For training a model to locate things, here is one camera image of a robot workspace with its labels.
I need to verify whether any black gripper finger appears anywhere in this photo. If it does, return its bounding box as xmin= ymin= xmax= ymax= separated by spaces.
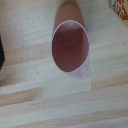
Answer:
xmin=0 ymin=35 xmax=6 ymax=69

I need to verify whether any pink plastic mug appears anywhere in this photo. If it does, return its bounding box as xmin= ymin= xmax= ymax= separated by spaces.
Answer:
xmin=51 ymin=3 xmax=91 ymax=79

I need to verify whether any red yellow snack box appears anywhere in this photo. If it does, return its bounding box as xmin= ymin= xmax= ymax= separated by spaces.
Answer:
xmin=108 ymin=0 xmax=128 ymax=21

